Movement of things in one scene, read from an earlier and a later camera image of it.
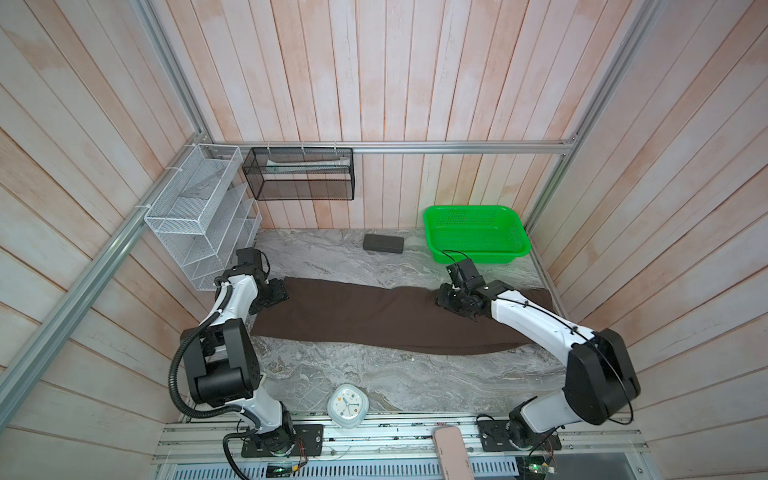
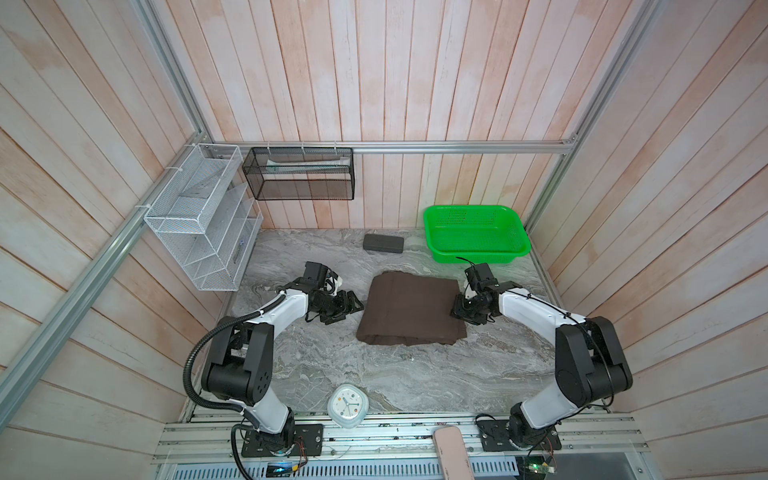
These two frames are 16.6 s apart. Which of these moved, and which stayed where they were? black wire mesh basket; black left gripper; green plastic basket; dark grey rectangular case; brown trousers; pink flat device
Moved: black left gripper; brown trousers
Stayed: black wire mesh basket; pink flat device; dark grey rectangular case; green plastic basket
